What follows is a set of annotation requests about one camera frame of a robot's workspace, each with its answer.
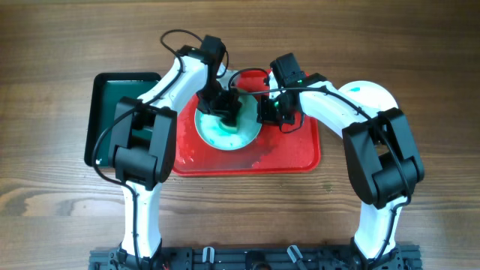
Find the red plastic tray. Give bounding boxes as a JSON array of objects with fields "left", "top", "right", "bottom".
[{"left": 170, "top": 68, "right": 322, "bottom": 177}]

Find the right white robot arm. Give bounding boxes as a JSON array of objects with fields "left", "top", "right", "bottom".
[{"left": 258, "top": 53, "right": 425, "bottom": 269}]

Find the white plate green streak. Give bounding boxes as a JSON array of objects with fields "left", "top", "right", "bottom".
[{"left": 338, "top": 80, "right": 398, "bottom": 111}]

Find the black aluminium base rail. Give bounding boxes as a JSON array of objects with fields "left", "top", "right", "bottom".
[{"left": 88, "top": 244, "right": 423, "bottom": 270}]

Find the green yellow sponge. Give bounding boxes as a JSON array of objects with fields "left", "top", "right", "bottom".
[{"left": 219, "top": 120, "right": 239, "bottom": 134}]

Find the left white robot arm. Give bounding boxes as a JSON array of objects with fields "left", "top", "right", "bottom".
[{"left": 101, "top": 35, "right": 242, "bottom": 269}]

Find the dark green water tray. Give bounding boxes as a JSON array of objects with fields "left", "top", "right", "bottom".
[{"left": 84, "top": 72, "right": 161, "bottom": 167}]

